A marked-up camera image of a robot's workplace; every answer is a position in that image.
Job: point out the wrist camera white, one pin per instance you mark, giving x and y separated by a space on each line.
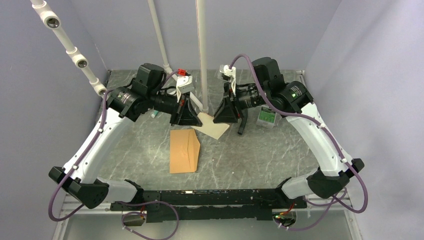
228 74
184 83

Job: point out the green white small box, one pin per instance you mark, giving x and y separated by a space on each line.
266 117

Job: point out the black foam tube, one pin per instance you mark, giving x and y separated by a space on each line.
243 123

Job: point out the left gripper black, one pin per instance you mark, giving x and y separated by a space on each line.
189 116

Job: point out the green white glue stick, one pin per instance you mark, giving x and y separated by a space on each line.
154 114

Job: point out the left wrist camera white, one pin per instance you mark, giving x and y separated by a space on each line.
184 83

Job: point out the aluminium frame rail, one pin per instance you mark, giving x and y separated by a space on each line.
313 92

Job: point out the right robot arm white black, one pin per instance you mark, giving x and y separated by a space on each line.
294 103

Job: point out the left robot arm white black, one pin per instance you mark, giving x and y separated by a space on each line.
122 107

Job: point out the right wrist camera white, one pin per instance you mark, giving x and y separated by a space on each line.
228 74

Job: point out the pink letter paper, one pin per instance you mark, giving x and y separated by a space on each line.
209 128

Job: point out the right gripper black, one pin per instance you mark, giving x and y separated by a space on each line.
227 112

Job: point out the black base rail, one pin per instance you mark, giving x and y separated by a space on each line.
216 204

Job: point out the white PVC pipe frame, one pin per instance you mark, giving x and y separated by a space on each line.
125 32

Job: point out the brown paper envelope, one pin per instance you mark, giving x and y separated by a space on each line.
184 151

